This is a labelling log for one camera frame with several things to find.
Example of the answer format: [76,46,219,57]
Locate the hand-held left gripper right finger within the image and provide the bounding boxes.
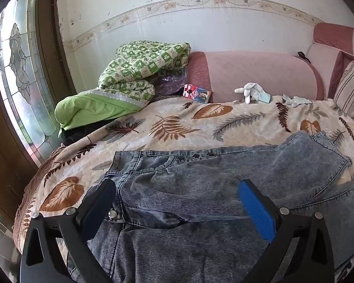
[237,179,336,283]

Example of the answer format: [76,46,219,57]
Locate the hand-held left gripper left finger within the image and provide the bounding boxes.
[19,179,117,283]

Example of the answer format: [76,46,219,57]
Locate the grey denim pants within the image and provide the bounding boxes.
[66,131,354,283]

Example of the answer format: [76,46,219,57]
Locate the striped pillow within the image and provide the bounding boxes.
[332,60,354,130]

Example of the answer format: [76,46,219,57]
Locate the dark cloth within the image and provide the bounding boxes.
[60,125,92,146]

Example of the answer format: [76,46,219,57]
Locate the grey knitted glove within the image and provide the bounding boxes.
[282,94,313,108]

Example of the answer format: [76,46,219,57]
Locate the leaf printed blanket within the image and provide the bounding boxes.
[12,96,354,275]

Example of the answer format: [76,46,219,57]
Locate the pink sofa cushion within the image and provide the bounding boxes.
[308,22,354,99]

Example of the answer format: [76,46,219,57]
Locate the white glove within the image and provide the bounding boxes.
[234,83,272,104]

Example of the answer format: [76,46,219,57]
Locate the colourful printed box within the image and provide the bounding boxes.
[183,84,213,103]

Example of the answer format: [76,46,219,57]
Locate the pink sofa backrest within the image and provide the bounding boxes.
[186,51,325,104]

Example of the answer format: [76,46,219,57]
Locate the green patterned quilt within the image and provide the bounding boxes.
[55,42,192,132]

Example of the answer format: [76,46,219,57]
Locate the stained glass window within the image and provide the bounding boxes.
[0,0,61,166]

